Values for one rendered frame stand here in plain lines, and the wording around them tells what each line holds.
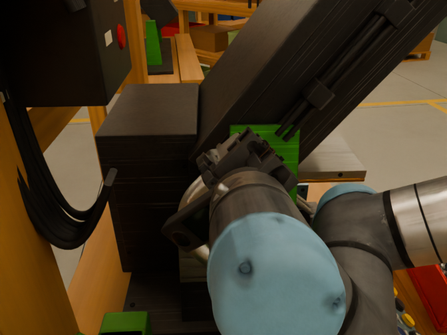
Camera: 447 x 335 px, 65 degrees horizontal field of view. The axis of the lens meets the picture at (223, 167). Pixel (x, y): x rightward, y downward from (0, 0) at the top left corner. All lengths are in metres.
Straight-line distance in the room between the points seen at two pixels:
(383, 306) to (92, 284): 0.68
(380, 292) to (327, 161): 0.51
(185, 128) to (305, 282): 0.49
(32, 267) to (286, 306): 0.38
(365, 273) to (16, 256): 0.38
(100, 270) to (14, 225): 0.45
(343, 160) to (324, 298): 0.62
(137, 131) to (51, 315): 0.31
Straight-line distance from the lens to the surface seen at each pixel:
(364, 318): 0.26
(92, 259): 0.93
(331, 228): 0.35
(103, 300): 0.84
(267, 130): 0.58
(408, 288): 1.03
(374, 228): 0.35
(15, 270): 0.48
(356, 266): 0.31
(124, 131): 0.65
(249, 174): 0.30
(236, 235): 0.21
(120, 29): 0.53
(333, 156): 0.81
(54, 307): 0.59
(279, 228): 0.20
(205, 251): 0.57
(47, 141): 0.77
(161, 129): 0.64
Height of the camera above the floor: 1.50
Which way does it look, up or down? 31 degrees down
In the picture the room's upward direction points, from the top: straight up
